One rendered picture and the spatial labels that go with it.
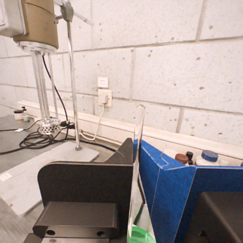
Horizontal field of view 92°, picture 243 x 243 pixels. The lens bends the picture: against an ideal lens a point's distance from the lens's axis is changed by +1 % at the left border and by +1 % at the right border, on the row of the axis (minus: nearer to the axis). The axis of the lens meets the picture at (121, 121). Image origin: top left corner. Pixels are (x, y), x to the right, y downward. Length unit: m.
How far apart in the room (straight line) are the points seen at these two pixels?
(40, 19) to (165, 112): 0.48
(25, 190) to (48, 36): 0.42
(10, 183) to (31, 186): 0.06
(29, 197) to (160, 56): 0.62
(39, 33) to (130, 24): 0.35
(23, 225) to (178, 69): 0.63
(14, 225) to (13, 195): 0.08
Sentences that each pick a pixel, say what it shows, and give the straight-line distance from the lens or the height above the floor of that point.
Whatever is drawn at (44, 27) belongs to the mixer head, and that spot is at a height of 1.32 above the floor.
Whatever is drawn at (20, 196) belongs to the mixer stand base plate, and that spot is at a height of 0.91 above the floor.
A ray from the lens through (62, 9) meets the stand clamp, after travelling 0.53.
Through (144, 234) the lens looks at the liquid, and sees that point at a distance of 0.21.
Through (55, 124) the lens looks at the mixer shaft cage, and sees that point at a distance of 0.43.
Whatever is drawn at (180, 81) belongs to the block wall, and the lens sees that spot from 0.52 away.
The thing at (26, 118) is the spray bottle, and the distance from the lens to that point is 1.10.
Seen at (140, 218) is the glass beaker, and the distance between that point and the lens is 0.20.
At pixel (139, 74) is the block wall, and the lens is 0.55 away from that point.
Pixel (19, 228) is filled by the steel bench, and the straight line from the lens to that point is 0.41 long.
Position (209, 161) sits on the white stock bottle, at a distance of 0.45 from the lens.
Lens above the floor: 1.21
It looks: 19 degrees down
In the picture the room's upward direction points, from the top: 3 degrees clockwise
